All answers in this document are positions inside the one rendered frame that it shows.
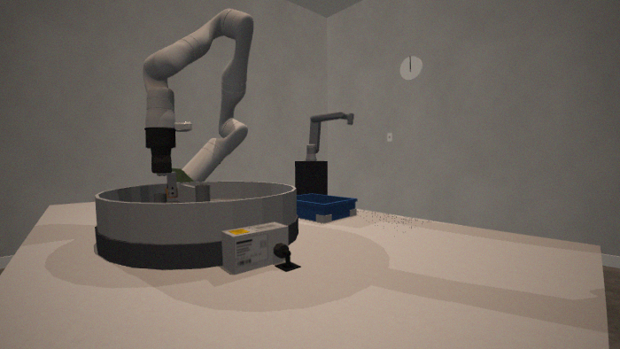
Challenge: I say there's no blue rectangular tray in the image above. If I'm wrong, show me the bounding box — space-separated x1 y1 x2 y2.
297 193 357 223

